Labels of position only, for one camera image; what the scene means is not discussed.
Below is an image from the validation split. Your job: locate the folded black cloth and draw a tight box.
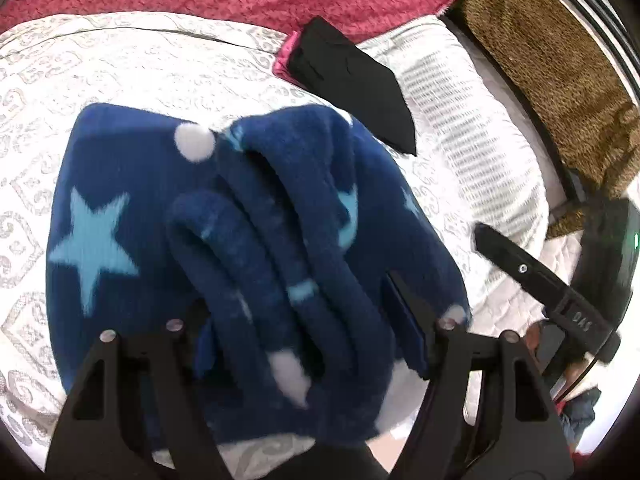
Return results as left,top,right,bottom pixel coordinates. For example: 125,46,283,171
272,16,418,157

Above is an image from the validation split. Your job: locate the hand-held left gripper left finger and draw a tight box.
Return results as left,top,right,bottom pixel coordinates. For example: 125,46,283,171
45,304,232,480

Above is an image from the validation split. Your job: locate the brown fuzzy blanket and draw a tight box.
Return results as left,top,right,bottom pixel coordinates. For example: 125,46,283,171
455,0,640,241

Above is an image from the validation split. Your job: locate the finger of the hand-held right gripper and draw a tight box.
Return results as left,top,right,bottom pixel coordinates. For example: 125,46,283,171
474,222,573,313

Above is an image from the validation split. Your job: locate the white patterned mattress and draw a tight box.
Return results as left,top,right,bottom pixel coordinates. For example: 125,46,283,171
0,10,591,471

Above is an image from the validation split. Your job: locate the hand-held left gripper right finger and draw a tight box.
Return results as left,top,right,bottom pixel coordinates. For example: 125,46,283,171
387,271,576,480

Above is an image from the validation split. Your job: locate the black metal bed frame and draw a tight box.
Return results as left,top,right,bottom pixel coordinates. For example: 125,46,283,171
442,0,640,211

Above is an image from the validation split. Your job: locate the navy star fleece blanket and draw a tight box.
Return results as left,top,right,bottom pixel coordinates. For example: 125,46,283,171
44,102,473,448

